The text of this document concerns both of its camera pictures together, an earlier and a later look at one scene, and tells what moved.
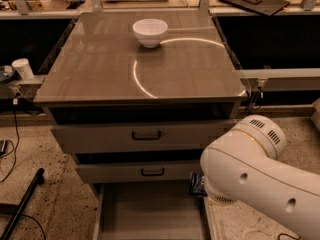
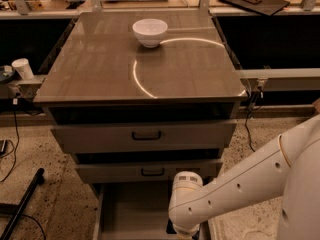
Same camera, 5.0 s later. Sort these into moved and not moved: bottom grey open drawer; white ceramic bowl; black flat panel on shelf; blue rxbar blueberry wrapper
Moved: blue rxbar blueberry wrapper
Not moved: bottom grey open drawer; white ceramic bowl; black flat panel on shelf
